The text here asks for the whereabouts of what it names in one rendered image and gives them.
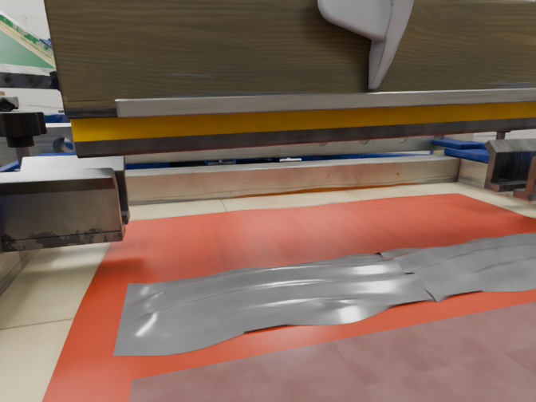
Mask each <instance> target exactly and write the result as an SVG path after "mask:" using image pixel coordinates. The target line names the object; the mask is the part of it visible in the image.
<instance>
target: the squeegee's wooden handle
mask: <svg viewBox="0 0 536 402"><path fill-rule="evenodd" d="M43 1H44V5H45V13H46V18H47V22H48V27H49V35H50V39H51V44H52V48H53V56H54V60H55V65H56V70H57V78H58V82H59V87H60V91H61V99H62V104H63V108H64V113H65V116H67V117H68V118H69V119H84V118H104V117H118V116H117V111H116V100H119V99H146V98H176V97H234V96H264V95H293V94H322V93H381V92H411V91H440V90H469V89H528V88H536V0H414V2H413V6H412V11H411V14H410V17H409V19H408V24H407V26H406V29H405V31H404V34H403V36H402V38H401V40H400V44H399V46H398V48H397V50H396V53H395V56H394V58H393V60H392V63H391V65H390V66H389V68H388V71H387V73H386V74H385V76H384V79H383V81H382V82H381V84H380V87H379V88H378V89H367V82H368V57H369V51H370V48H371V42H372V40H370V39H368V38H366V37H363V36H361V35H359V34H357V33H354V32H351V31H349V30H346V29H344V28H342V27H340V26H337V25H334V24H333V23H330V22H328V21H326V20H325V19H324V18H323V17H322V15H321V13H320V10H319V8H318V4H317V0H43Z"/></svg>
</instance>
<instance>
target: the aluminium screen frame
mask: <svg viewBox="0 0 536 402"><path fill-rule="evenodd" d="M487 165H488V163H485V162H481V161H477V160H469V159H465V158H461V157H457V156H449V155H431V156H399V157H382V158H365V159H348V160H316V161H299V162H283V163H266V164H233V165H217V166H200V167H167V168H151V169H134V170H125V175H126V183H127V189H128V202H129V206H138V205H149V204H161V203H182V202H192V201H204V200H215V199H236V198H247V197H258V196H269V195H290V194H301V193H312V192H323V191H344V190H356V189H366V188H378V187H399V186H410V185H421V184H432V183H453V182H458V183H463V184H466V185H469V186H472V187H477V188H480V189H483V190H486V191H491V190H487V189H485V188H484V184H485V182H486V181H485V179H486V174H487ZM491 192H494V193H497V194H500V195H505V196H508V197H511V198H514V199H519V198H516V197H513V191H506V192H496V191H491ZM519 200H522V201H525V202H528V203H532V204H536V201H527V200H524V199H519ZM39 250H40V249H38V250H22V251H14V252H4V250H3V246H2V240H1V237H0V297H1V295H2V294H3V293H4V292H5V291H6V289H7V288H8V287H9V286H10V284H11V283H12V282H13V281H14V279H15V278H16V277H17V276H18V275H19V274H20V273H21V272H22V271H23V269H24V268H25V267H26V266H27V264H28V263H29V262H30V261H31V259H32V258H33V257H34V256H35V255H36V253H37V252H38V251H39Z"/></svg>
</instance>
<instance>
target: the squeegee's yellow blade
mask: <svg viewBox="0 0 536 402"><path fill-rule="evenodd" d="M527 117H536V102H518V103H497V104H458V105H437V106H417V107H396V108H357V109H337V110H316V111H296V112H256V113H235V114H215V115H195V116H155V117H135V118H118V117H104V118H84V119H70V123H71V128H72V132H73V140H74V142H80V141H95V140H124V139H139V138H155V137H169V136H199V135H214V134H229V133H244V132H273V131H289V130H304V129H319V128H348V127H364V126H378V125H394V124H422V123H438V122H453V121H468V120H497V119H513V118H527Z"/></svg>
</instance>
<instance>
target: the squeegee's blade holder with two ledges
mask: <svg viewBox="0 0 536 402"><path fill-rule="evenodd" d="M518 102H536V88H528V89H469V90H440V91H411V92H381V93H322V94H293V95H264V96H234V97H176V98H146V99H119V100H116V111H117V116H118V118H135V117H155V116H195V115H215V114H235V113H256V112H296V111H316V110H337V109H357V108H396V107H417V106H437V105H458V104H497V103H518Z"/></svg>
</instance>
